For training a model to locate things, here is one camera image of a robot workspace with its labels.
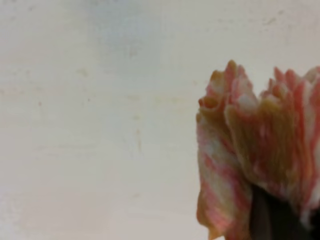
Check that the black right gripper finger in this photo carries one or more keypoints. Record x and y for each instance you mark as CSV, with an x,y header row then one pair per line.
x,y
273,219

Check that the pink striped rag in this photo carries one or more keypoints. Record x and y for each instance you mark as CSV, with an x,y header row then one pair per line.
x,y
271,141

